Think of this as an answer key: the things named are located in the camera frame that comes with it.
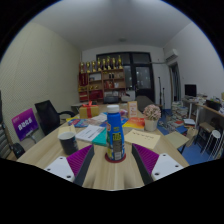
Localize black mug white inside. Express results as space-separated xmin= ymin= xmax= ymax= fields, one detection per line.
xmin=57 ymin=131 xmax=80 ymax=156

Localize white booklet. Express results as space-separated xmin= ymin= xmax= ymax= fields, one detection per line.
xmin=74 ymin=124 xmax=106 ymax=144

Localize yellow gift box red ribbon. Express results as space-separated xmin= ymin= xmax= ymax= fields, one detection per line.
xmin=78 ymin=101 xmax=100 ymax=120

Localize black office chair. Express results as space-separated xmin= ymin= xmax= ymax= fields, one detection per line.
xmin=34 ymin=99 xmax=76 ymax=136

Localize pink flowers in white pot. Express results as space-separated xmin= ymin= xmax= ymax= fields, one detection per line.
xmin=142 ymin=104 xmax=162 ymax=132

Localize pale yellow paper sheet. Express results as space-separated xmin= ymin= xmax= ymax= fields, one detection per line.
xmin=123 ymin=128 xmax=162 ymax=150

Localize orange red book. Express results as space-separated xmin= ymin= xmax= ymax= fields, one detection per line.
xmin=122 ymin=117 xmax=146 ymax=130

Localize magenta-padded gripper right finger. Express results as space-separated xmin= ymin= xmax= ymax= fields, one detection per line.
xmin=131 ymin=143 xmax=184 ymax=185

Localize wooden side desk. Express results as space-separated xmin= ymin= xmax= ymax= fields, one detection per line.
xmin=182 ymin=98 xmax=224 ymax=141

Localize blue drink bottle white cap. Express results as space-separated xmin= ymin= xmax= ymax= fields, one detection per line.
xmin=105 ymin=104 xmax=126 ymax=162

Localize black framed glass door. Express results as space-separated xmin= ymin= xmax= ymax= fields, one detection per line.
xmin=96 ymin=51 xmax=156 ymax=104

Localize teal book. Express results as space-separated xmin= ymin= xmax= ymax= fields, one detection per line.
xmin=91 ymin=126 xmax=108 ymax=147

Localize orange framed card stand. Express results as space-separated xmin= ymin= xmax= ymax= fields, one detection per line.
xmin=127 ymin=100 xmax=139 ymax=119

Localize white round stool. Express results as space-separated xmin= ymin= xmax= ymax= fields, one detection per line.
xmin=203 ymin=129 xmax=222 ymax=156

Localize white wall air conditioner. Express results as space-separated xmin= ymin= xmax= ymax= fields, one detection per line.
xmin=164 ymin=48 xmax=180 ymax=64

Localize purple sign board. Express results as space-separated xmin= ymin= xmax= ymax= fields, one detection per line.
xmin=11 ymin=107 xmax=40 ymax=142

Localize black computer monitor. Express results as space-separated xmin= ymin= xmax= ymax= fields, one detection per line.
xmin=184 ymin=83 xmax=198 ymax=98

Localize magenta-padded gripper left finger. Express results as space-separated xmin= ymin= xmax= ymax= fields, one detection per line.
xmin=43 ymin=144 xmax=95 ymax=187

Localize wooden shelf unit with trophies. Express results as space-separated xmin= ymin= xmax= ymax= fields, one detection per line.
xmin=78 ymin=55 xmax=127 ymax=104

